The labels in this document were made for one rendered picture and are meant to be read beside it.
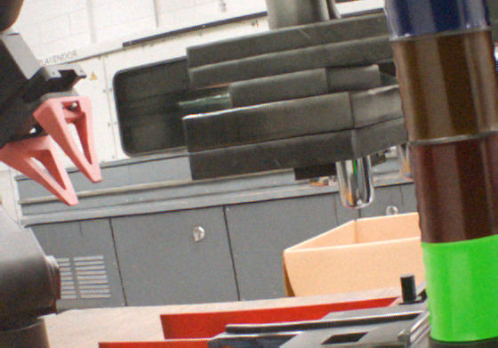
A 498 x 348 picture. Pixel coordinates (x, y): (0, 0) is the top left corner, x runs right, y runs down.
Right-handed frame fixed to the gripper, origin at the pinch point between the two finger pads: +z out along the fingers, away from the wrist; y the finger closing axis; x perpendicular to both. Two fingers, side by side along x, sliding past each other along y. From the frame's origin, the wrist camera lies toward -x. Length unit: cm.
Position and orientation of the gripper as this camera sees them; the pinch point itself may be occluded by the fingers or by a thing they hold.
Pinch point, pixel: (80, 185)
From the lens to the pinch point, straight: 89.3
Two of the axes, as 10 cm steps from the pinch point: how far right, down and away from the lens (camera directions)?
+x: 4.0, -1.0, 9.1
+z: 5.8, 7.9, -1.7
